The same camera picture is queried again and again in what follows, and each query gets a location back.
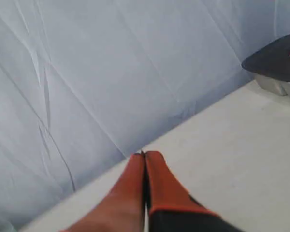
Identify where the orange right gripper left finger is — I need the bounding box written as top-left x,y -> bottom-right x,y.
65,154 -> 145,232

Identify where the white backdrop cloth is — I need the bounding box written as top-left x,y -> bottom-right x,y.
0,0 -> 290,229

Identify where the steel container with dark lid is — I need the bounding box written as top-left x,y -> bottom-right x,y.
242,34 -> 290,98

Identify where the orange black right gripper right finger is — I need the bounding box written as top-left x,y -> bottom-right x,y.
145,151 -> 239,232

